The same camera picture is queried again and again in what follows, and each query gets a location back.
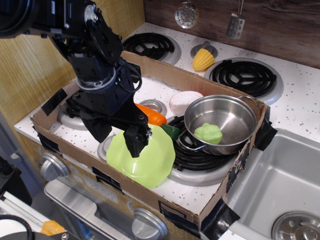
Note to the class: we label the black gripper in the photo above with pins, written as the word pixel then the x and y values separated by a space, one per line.
pixel 107 103

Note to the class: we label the light green toy broccoli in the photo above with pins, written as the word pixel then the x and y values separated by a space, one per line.
pixel 209 133

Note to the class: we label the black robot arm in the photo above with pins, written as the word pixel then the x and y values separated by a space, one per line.
pixel 76 28

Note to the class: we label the stainless steel pan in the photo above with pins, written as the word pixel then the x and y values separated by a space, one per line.
pixel 235 117

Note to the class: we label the small front silver disc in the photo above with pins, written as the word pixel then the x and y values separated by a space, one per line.
pixel 103 148

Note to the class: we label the small silver disc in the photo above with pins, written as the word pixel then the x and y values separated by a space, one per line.
pixel 103 148
pixel 207 46
pixel 155 105

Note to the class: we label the orange toy carrot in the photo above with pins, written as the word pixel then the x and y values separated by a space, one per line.
pixel 157 119

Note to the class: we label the front left stove burner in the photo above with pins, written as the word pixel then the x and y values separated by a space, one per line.
pixel 75 122

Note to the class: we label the stove burner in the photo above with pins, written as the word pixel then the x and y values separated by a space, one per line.
pixel 251 76
pixel 75 122
pixel 194 167
pixel 155 46

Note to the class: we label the light green plastic plate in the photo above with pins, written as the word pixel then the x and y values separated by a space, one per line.
pixel 155 161

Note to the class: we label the small centre silver disc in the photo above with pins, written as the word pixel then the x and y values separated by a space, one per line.
pixel 155 105

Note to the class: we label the left silver stove knob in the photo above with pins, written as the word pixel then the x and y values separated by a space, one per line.
pixel 53 168

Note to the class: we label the silver stove knob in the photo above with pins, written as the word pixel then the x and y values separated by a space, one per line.
pixel 53 168
pixel 147 226

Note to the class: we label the silver oven door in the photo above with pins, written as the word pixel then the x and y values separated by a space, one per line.
pixel 92 218

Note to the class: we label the front right stove burner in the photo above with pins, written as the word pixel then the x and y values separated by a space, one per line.
pixel 194 167

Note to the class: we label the right silver stove knob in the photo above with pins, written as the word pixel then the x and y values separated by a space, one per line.
pixel 147 226

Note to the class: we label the back left stove burner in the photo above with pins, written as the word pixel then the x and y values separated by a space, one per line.
pixel 155 46

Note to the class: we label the yellow toy corn cob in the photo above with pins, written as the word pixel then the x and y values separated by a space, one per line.
pixel 203 60

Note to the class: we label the orange object bottom left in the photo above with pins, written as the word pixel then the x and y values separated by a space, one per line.
pixel 51 227

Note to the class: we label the small back silver disc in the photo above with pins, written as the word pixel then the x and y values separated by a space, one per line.
pixel 207 46

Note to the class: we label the hanging metal strainer ladle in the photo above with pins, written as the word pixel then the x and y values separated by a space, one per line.
pixel 186 15

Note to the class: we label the back right stove burner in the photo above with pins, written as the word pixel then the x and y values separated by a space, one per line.
pixel 251 76

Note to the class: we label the hanging metal grater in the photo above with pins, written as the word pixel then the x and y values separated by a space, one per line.
pixel 236 23

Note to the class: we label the stainless steel sink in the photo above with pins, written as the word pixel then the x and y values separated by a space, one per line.
pixel 282 178

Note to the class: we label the metal sink drain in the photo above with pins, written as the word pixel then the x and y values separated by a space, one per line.
pixel 296 225

